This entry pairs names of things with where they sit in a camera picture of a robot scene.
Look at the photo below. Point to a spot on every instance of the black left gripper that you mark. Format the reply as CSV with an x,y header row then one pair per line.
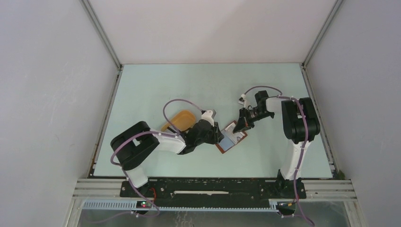
x,y
216,135

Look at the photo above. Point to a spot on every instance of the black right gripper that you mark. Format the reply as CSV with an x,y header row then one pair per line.
x,y
243,123

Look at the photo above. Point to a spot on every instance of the brown leather card holder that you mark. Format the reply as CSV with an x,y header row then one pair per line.
x,y
226,144

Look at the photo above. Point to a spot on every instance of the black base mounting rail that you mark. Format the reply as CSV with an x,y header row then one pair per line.
x,y
215,193

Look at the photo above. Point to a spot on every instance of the white striped credit cards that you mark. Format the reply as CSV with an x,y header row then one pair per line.
x,y
234,137

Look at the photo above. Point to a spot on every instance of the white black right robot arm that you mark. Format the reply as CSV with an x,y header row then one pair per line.
x,y
300,126

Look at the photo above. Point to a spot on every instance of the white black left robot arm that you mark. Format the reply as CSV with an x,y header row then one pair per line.
x,y
133,146

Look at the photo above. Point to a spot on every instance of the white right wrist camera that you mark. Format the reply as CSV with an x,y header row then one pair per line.
x,y
243,101

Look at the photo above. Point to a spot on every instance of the orange plastic tray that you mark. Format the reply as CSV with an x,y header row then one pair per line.
x,y
182,121

